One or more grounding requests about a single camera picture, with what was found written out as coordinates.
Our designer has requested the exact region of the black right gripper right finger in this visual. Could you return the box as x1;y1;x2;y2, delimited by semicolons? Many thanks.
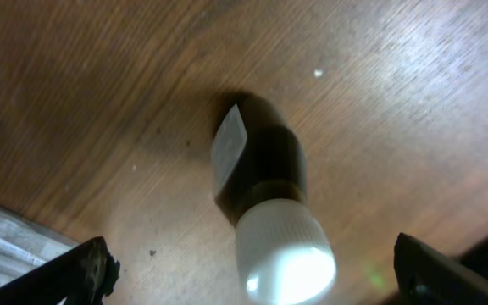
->
394;233;488;305

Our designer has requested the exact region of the dark bottle white cap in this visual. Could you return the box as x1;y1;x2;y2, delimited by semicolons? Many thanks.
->
211;91;337;304

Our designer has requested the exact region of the clear plastic container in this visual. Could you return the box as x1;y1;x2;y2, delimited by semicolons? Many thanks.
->
0;208;79;287

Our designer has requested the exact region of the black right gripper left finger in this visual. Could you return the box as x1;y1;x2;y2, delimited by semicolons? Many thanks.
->
0;236;120;305

